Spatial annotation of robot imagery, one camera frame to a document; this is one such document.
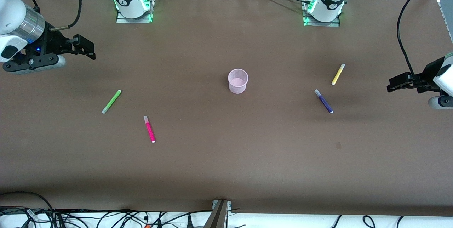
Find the purple marker pen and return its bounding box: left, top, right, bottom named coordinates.
left=314, top=89, right=334, bottom=114

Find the pink marker pen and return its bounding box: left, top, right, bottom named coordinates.
left=143, top=115, right=156, bottom=143

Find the green marker pen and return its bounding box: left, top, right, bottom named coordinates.
left=102, top=90, right=122, bottom=114

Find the yellow marker pen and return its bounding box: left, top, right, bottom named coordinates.
left=331, top=64, right=345, bottom=86

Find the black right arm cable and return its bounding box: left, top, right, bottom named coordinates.
left=14, top=0, right=83, bottom=32

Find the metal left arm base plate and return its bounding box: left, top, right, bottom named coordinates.
left=302, top=0, right=341, bottom=27

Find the black looped floor cable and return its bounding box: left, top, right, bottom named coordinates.
left=0, top=191, right=54, bottom=218

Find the black long floor cable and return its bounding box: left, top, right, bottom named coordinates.
left=53, top=208, right=213, bottom=220

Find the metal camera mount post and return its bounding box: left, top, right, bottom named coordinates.
left=205, top=200, right=232, bottom=228

